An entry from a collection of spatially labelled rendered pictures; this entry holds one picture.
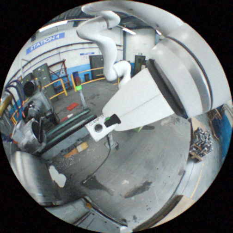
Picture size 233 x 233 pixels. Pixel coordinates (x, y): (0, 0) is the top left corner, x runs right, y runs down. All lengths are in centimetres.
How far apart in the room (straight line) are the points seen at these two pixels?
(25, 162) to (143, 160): 59
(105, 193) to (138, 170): 24
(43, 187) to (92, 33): 63
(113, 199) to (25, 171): 43
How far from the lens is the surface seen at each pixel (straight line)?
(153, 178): 51
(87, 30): 41
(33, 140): 49
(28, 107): 72
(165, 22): 19
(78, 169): 52
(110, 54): 47
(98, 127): 23
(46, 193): 33
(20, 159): 37
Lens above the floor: 126
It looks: 45 degrees down
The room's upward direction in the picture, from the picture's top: straight up
